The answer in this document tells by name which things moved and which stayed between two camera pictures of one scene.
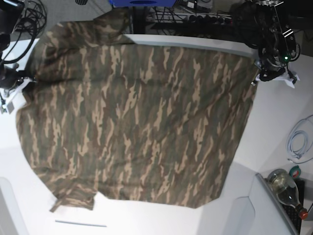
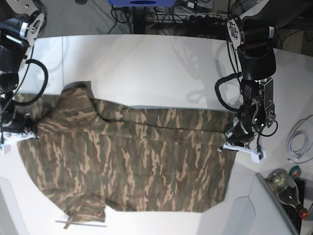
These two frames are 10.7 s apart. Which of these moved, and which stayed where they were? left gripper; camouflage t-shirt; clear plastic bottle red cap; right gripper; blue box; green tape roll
Moved: left gripper; right gripper; camouflage t-shirt
Stayed: green tape roll; clear plastic bottle red cap; blue box
